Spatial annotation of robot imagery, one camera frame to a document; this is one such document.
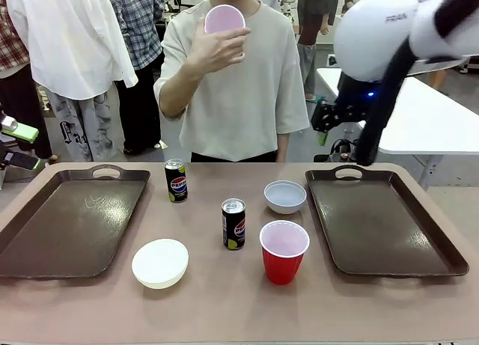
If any bystander in red plaid shirt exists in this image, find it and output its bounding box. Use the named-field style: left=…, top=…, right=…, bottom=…
left=0, top=0, right=53, bottom=162

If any white background table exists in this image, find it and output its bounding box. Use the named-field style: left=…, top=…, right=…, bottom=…
left=316, top=66, right=479, bottom=191

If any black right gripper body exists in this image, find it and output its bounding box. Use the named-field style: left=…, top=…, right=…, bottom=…
left=311, top=100, right=361, bottom=132

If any bystander in dark clothes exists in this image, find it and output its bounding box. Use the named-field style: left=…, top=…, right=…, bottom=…
left=296, top=0, right=342, bottom=103

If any black Pepsi can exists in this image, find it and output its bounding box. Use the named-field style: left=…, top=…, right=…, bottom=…
left=164, top=159, right=189, bottom=204
left=222, top=198, right=247, bottom=251

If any white bowl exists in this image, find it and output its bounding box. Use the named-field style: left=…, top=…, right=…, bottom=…
left=131, top=238, right=189, bottom=290

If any person's right hand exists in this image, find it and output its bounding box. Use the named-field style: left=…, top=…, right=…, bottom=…
left=186, top=25, right=252, bottom=76

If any red plastic cup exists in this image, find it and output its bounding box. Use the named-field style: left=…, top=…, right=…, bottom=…
left=204, top=4, right=247, bottom=61
left=258, top=219, right=311, bottom=286

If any bystander in blue plaid shirt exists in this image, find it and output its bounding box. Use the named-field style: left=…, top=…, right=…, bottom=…
left=100, top=0, right=166, bottom=156

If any bystander in white shirt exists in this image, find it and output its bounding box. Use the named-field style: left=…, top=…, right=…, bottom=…
left=1, top=0, right=140, bottom=162

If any person's right forearm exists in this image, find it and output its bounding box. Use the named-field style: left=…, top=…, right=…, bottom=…
left=159, top=58, right=205, bottom=120

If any brown plastic tray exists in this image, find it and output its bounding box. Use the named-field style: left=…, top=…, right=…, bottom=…
left=0, top=164, right=151, bottom=279
left=305, top=164, right=470, bottom=277

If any person in beige t-shirt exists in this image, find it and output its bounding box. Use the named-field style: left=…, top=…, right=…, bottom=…
left=153, top=0, right=311, bottom=163

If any grey-white bowl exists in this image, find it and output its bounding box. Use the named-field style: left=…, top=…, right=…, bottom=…
left=263, top=180, right=308, bottom=215

